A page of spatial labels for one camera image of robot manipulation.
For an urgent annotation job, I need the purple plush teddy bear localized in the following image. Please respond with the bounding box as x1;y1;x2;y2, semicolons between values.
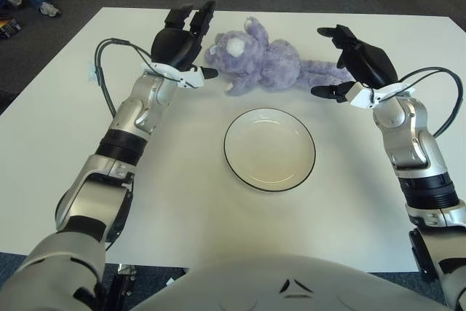
202;15;356;97

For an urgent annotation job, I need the dark object on floor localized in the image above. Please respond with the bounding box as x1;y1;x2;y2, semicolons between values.
0;17;23;39

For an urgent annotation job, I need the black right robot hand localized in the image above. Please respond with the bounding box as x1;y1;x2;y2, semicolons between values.
310;24;400;103

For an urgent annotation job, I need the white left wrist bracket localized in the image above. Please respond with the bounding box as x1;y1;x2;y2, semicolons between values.
141;62;204;90

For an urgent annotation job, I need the black frame under table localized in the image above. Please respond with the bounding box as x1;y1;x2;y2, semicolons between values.
107;262;138;311

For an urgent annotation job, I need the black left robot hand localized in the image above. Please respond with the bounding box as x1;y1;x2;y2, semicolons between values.
149;0;219;81

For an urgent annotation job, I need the white sneaker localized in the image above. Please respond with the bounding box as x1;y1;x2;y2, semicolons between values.
39;1;62;17

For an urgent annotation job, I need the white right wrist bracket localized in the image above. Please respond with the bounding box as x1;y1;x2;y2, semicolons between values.
348;81;416;109

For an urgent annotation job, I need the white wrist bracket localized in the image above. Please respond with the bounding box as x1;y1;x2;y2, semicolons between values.
141;62;204;90
348;81;416;109

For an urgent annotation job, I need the white plate black rim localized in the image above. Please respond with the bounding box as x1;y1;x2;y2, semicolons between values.
223;107;317;194

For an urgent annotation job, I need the silver robot torso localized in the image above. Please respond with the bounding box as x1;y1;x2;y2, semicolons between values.
134;252;452;311

